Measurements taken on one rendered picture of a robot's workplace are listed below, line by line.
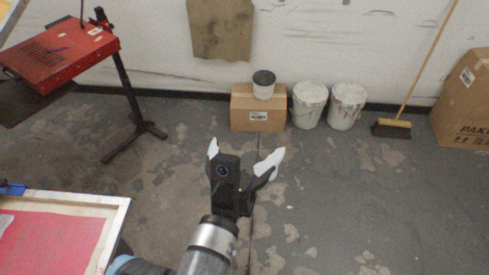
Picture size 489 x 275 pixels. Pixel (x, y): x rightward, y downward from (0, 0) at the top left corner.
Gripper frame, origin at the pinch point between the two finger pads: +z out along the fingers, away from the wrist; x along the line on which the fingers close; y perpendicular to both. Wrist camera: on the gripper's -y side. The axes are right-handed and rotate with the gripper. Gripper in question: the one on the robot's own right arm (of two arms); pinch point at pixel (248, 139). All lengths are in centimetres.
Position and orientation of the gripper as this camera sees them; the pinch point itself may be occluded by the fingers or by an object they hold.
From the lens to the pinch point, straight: 63.2
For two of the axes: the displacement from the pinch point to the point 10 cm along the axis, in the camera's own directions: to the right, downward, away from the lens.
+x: 9.5, 1.4, -2.9
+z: 2.9, -7.4, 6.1
